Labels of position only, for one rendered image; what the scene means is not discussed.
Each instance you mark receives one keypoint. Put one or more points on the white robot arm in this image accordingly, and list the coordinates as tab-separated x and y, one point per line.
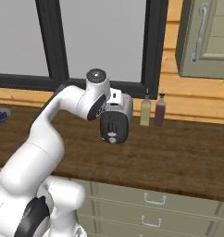
39	145

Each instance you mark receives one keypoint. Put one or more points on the silver and black toaster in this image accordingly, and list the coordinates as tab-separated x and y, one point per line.
117	125

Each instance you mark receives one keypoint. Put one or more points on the yellow oil bottle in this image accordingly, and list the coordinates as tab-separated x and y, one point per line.
145	112

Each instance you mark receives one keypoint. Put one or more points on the dark red vinegar bottle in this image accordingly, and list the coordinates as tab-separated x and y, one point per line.
160	114

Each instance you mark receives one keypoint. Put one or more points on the black framed window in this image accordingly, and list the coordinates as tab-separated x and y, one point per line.
154	46

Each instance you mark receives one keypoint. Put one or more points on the green drawer front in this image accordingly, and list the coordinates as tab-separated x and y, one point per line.
184	202
123	219

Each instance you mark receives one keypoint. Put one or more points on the green cupboard door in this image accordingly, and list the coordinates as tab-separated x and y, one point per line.
218	31

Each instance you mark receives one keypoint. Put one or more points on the green wall cupboard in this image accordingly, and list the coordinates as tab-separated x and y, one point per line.
181	66

